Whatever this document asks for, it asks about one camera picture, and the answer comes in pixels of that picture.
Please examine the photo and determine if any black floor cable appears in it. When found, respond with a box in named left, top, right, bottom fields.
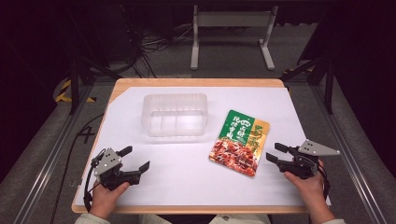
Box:
left=49, top=113, right=106, bottom=224

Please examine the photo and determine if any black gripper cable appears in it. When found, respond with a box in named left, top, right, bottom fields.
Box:
left=82, top=147, right=107, bottom=214
left=318, top=161, right=332, bottom=202

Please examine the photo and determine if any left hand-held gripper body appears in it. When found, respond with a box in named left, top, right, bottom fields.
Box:
left=91, top=147, right=143, bottom=191

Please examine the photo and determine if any white paper sheet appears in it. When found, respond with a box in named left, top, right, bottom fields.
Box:
left=74, top=86, right=332, bottom=207

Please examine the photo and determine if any white metal stand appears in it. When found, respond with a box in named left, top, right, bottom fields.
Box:
left=190, top=4, right=279, bottom=72

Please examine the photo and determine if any person's left hand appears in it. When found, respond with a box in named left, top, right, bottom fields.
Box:
left=88, top=180, right=131, bottom=219

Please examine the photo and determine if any black metal stand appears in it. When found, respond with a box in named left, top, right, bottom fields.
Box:
left=67, top=55, right=123, bottom=116
left=279, top=54, right=335, bottom=116

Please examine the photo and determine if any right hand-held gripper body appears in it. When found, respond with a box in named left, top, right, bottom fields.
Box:
left=278, top=138, right=341, bottom=180

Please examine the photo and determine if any aluminium rail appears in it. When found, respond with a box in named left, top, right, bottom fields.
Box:
left=12, top=83, right=94, bottom=224
left=311, top=85, right=389, bottom=224

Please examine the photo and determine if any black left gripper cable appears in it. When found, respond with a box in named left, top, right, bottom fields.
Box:
left=82, top=147, right=107, bottom=214

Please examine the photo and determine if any green and red snack packet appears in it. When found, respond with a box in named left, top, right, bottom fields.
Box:
left=208, top=108, right=271, bottom=178

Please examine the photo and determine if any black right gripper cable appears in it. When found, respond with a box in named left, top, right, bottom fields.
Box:
left=318, top=161, right=332, bottom=202

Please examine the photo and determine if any clear plastic container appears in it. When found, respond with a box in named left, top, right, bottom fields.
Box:
left=140, top=92, right=209, bottom=138

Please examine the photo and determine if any bundle of black cables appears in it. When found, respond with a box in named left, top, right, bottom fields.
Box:
left=120, top=6, right=194, bottom=78

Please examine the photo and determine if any person's right hand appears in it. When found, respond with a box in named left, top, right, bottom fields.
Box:
left=283, top=160, right=327, bottom=209

